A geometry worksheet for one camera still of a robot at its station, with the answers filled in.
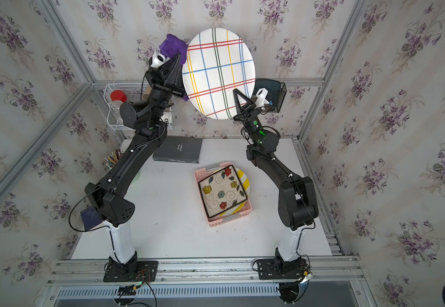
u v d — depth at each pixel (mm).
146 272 721
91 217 867
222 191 907
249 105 604
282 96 911
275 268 731
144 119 476
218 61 538
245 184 886
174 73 473
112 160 913
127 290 713
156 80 477
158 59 526
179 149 1105
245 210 824
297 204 488
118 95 921
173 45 456
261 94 626
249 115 583
